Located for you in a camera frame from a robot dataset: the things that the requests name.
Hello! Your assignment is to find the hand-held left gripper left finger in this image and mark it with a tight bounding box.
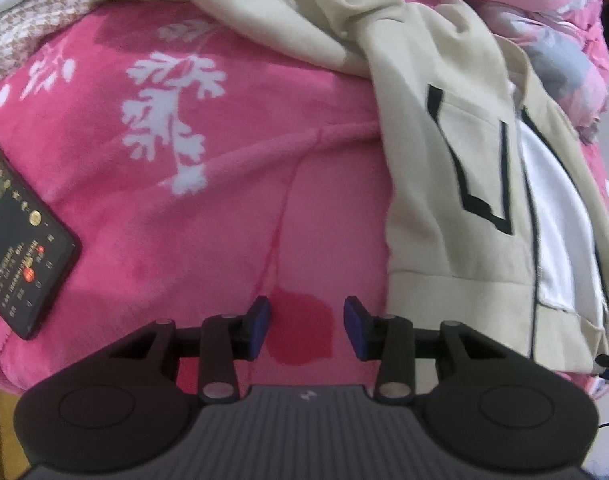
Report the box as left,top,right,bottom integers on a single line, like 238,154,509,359
109,296,273,405

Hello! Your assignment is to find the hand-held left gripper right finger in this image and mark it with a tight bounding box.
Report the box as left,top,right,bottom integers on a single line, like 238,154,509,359
343,296,505,406

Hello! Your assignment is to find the beige jacket with black trim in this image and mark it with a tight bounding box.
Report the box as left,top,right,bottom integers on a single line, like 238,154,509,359
92,0,609,376

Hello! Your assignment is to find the pink floral bed sheet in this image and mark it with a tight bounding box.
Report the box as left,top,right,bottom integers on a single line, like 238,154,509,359
0,0,609,411

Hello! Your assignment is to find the black smartphone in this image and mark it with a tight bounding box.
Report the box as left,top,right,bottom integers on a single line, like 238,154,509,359
0,132,82,341

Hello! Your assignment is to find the pink white blue duvet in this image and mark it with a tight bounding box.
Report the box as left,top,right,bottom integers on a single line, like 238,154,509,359
369,0,609,143

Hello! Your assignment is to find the houndstooth patterned cloth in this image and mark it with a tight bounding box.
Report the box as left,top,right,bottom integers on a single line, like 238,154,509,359
0,0,105,88

